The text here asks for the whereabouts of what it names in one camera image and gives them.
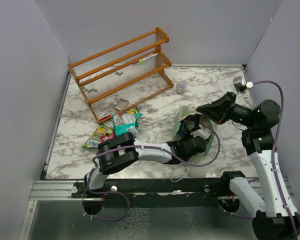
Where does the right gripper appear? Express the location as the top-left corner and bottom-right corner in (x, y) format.
(196, 91), (257, 129)

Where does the white green paper bag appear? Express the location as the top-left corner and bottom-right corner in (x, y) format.
(168, 106), (221, 166)

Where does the yellow green snack packet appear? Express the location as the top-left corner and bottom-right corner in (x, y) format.
(124, 106), (140, 114)

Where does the teal snack packet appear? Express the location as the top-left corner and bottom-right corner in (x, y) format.
(112, 113), (143, 138)

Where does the yellow green Fox's candy bag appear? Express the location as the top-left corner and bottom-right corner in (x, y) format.
(83, 124), (114, 149)

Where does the red pink snack packet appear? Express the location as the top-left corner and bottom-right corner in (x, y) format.
(100, 132), (115, 142)

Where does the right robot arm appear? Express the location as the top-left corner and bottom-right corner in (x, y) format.
(196, 92), (300, 240)

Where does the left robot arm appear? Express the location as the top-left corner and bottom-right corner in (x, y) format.
(83, 132), (207, 198)

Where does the small clear plastic cup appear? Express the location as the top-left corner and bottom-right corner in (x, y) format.
(175, 80), (187, 94)

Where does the open small cardboard box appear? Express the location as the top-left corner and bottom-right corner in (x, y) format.
(115, 98), (129, 111)

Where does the red white staple box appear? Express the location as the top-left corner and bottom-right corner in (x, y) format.
(96, 110), (110, 120)

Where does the purple capped marker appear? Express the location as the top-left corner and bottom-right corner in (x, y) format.
(132, 53), (154, 65)

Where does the orange wooden two-tier rack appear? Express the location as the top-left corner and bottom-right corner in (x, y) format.
(68, 27), (174, 124)

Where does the grey staple strip lower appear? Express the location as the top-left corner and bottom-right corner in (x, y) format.
(83, 88), (98, 93)

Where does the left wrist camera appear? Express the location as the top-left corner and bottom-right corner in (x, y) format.
(191, 125), (212, 140)

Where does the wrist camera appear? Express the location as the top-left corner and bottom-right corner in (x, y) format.
(233, 76), (254, 103)
(191, 125), (212, 140)

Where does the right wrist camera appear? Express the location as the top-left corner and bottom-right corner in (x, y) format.
(233, 76), (254, 103)

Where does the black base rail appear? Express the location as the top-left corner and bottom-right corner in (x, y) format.
(71, 171), (245, 209)

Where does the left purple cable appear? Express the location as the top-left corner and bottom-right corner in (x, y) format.
(85, 119), (222, 201)

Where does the aluminium frame rail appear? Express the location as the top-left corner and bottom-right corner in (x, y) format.
(29, 180), (75, 201)

